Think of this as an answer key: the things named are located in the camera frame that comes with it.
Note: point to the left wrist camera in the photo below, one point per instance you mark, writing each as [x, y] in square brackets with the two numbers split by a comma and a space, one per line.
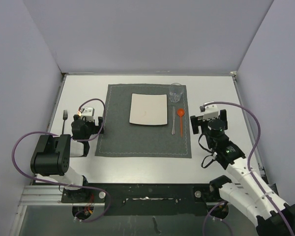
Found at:
[87, 114]

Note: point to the orange plastic spoon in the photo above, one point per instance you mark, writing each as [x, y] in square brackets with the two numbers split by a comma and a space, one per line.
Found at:
[181, 113]

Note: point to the clear plastic cup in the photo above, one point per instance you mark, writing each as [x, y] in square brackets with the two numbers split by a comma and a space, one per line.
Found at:
[175, 92]

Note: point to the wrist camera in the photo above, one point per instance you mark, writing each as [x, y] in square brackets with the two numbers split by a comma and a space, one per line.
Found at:
[87, 114]
[209, 112]

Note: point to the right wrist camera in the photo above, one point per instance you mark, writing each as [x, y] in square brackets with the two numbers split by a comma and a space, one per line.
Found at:
[209, 112]

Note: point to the silver table knife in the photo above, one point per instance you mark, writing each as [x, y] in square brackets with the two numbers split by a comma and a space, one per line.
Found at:
[173, 120]

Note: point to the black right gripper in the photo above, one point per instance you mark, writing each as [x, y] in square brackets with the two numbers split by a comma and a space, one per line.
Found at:
[196, 121]

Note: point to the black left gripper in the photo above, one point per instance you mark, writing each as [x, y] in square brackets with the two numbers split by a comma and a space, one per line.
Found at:
[96, 129]

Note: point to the aluminium frame rail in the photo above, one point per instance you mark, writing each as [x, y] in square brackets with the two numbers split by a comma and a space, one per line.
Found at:
[42, 194]

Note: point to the black plastic fork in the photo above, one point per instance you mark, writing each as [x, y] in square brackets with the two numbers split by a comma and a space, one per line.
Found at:
[64, 118]

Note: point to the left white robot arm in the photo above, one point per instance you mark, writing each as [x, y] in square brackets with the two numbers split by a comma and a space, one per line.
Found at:
[51, 157]

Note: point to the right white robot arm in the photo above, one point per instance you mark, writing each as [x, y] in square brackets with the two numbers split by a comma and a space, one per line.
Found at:
[270, 214]

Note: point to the white rectangular plate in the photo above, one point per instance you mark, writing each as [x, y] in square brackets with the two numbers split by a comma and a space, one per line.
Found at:
[150, 110]

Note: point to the grey cloth placemat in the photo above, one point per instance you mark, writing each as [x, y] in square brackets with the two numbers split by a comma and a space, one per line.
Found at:
[122, 139]

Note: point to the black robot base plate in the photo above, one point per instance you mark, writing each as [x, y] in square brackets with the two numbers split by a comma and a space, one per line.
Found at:
[154, 207]

